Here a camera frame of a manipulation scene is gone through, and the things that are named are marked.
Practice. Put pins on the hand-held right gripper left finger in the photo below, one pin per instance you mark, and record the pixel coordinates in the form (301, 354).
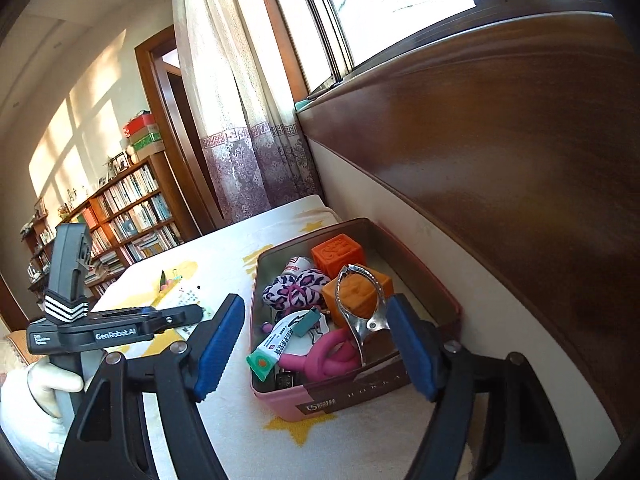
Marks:
(220, 350)

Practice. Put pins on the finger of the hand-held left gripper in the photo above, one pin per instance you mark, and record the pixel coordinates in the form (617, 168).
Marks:
(180, 316)

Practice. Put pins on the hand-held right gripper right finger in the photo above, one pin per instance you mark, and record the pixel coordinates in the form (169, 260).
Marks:
(414, 352)

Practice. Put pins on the pink metal tin box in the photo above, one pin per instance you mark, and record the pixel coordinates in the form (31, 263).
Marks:
(380, 385)

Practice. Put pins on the silver metal nutcracker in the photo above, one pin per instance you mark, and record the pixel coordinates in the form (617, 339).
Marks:
(367, 315)

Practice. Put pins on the large orange embossed cube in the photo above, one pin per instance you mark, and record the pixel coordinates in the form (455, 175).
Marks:
(357, 297)

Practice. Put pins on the pink silicone toy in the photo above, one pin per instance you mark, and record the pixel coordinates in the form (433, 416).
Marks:
(325, 355)

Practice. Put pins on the teal binder clip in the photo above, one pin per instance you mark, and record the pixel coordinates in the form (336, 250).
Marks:
(306, 321)

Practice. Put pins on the pink leopard print plush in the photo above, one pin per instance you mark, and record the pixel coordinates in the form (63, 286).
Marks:
(295, 290)

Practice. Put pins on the small orange embossed cube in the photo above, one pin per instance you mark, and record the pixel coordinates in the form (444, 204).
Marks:
(340, 255)

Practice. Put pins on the person's left hand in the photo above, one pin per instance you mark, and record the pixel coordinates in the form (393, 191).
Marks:
(42, 382)

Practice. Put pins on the dotted sticker sheet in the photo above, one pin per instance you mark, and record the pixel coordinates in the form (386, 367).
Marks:
(185, 295)

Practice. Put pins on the yellow white towel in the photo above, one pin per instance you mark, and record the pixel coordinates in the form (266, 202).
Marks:
(210, 270)

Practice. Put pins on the rows of books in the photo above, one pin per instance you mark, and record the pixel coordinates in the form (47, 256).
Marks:
(135, 210)

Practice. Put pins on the wooden bookshelf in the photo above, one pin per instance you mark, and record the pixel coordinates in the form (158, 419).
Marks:
(165, 180)

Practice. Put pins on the green cardboard box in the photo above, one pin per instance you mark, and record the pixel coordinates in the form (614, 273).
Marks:
(147, 142)

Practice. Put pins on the red cardboard box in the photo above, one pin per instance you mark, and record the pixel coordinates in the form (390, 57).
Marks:
(140, 124)

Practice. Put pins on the dark wooden headboard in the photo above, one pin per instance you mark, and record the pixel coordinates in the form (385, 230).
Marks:
(500, 160)

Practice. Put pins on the patterned purple curtain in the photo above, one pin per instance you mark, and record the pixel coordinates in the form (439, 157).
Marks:
(235, 110)

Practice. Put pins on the window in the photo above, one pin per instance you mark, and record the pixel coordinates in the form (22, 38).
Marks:
(400, 5)

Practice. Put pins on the small photo frame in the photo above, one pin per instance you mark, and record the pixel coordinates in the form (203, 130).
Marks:
(119, 164)

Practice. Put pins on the wooden door frame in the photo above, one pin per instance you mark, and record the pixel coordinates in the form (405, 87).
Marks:
(165, 135)

